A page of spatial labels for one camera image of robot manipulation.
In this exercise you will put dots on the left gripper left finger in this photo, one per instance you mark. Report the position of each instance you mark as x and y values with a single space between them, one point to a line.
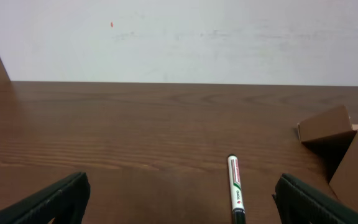
62 202

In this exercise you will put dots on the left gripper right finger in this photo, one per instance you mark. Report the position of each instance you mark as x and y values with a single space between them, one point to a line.
300 203

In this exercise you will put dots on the black green whiteboard marker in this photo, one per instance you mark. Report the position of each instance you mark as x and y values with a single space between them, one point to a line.
237 203

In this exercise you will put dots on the open cardboard box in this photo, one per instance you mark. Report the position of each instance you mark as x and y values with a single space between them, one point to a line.
333 136

